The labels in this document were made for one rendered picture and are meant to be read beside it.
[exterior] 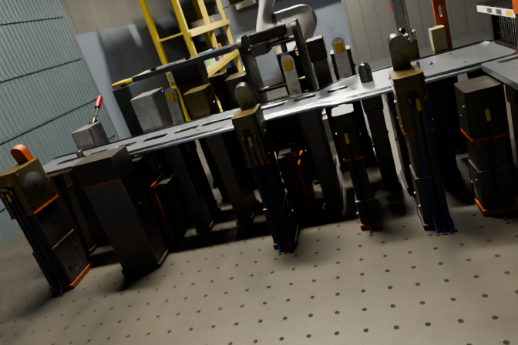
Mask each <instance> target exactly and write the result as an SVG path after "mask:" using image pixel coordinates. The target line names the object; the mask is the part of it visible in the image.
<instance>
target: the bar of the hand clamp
mask: <svg viewBox="0 0 518 345"><path fill-rule="evenodd" d="M389 3H390V6H391V10H392V17H393V20H394V24H395V30H396V32H400V30H399V29H400V28H404V27H406V29H407V32H408V34H409V40H410V42H413V37H412V31H411V27H410V24H409V17H408V13H407V9H406V5H405V0H389Z"/></svg>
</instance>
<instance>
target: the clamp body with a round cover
mask: <svg viewBox="0 0 518 345"><path fill-rule="evenodd" d="M183 97H184V99H185V102H186V104H187V108H188V109H189V112H190V115H191V118H192V120H193V119H198V118H201V117H204V116H209V115H213V114H216V113H219V112H220V108H219V105H218V103H217V100H216V97H215V95H214V91H213V87H212V85H211V84H210V83H209V84H206V85H202V86H199V87H196V88H193V89H190V90H189V91H188V92H186V93H184V94H183ZM201 139H202V141H203V144H204V147H205V149H206V151H207V155H208V157H209V160H210V161H209V164H210V167H211V170H212V173H213V175H214V178H215V180H216V183H217V186H218V189H219V191H220V194H221V197H222V198H221V201H222V203H225V202H230V200H229V197H228V195H227V191H226V189H225V186H224V183H223V180H222V178H221V176H220V172H219V169H218V168H217V164H216V162H215V159H214V156H212V155H211V154H210V150H209V148H208V145H207V142H206V139H205V138H201Z"/></svg>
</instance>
